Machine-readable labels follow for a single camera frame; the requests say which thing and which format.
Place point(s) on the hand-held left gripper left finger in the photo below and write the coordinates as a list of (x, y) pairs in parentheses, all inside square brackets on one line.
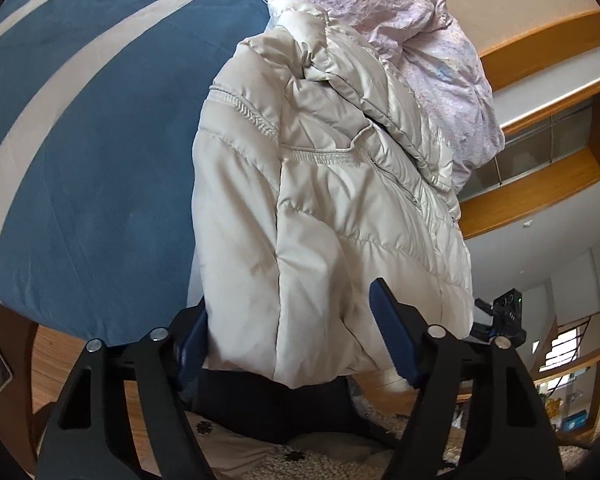
[(194, 342)]

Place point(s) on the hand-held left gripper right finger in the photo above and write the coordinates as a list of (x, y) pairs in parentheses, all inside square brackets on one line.
[(397, 332)]

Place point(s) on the cream puffer jacket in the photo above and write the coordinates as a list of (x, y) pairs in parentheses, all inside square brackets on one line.
[(330, 220)]

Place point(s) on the barred window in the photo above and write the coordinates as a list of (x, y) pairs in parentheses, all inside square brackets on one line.
[(567, 342)]

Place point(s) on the person's dark trousers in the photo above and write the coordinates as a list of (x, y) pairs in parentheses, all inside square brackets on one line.
[(275, 405)]

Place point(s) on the person's beige fleece coat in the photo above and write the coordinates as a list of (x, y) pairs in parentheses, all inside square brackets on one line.
[(240, 452)]

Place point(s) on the blue white-striped bed cover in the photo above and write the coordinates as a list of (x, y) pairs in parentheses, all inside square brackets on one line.
[(105, 160)]

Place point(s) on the pink floral duvet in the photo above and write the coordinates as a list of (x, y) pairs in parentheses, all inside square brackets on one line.
[(410, 25)]

